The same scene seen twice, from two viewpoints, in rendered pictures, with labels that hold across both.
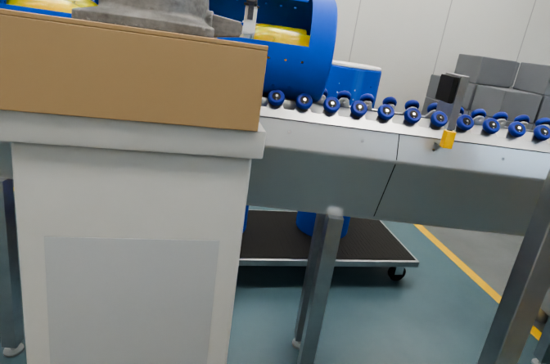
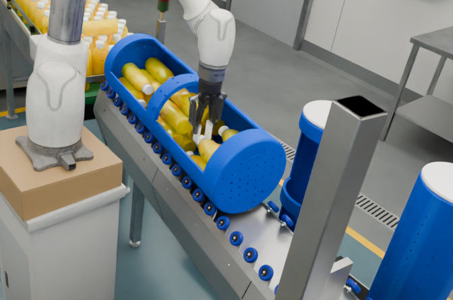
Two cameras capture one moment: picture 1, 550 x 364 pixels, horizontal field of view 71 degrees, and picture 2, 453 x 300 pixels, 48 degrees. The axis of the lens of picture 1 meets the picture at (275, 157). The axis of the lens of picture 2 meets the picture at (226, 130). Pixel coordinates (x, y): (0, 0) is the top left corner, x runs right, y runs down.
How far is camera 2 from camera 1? 1.46 m
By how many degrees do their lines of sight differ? 52
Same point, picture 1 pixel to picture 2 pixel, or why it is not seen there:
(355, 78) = (429, 203)
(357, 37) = not seen: outside the picture
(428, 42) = not seen: outside the picture
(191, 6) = (44, 152)
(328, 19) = (220, 160)
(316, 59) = (205, 185)
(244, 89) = (19, 203)
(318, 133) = (209, 238)
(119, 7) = (25, 143)
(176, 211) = (18, 233)
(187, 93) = (9, 193)
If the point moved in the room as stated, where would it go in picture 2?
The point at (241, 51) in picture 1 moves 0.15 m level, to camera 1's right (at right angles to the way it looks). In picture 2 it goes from (16, 189) to (27, 224)
